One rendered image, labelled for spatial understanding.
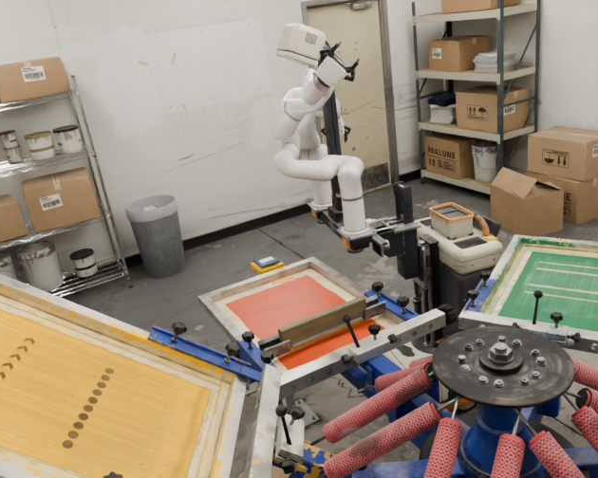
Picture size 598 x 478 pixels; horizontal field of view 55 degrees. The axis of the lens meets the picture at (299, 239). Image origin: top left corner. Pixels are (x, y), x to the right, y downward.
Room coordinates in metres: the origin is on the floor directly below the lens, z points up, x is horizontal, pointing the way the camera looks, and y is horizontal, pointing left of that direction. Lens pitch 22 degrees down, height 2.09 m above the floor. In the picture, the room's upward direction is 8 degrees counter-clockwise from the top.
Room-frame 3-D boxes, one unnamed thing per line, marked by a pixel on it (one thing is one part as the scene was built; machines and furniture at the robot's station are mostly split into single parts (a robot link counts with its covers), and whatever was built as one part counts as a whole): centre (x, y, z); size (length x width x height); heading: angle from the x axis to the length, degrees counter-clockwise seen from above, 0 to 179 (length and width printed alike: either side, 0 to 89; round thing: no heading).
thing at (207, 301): (2.00, 0.04, 0.97); 0.79 x 0.58 x 0.04; 25
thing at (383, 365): (1.50, -0.20, 1.02); 0.17 x 0.06 x 0.05; 25
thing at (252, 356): (1.67, 0.19, 0.98); 0.30 x 0.05 x 0.07; 25
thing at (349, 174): (2.38, -0.26, 1.37); 0.13 x 0.10 x 0.16; 161
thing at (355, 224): (2.38, -0.27, 1.21); 0.16 x 0.13 x 0.15; 103
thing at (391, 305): (1.91, -0.31, 0.98); 0.30 x 0.05 x 0.07; 25
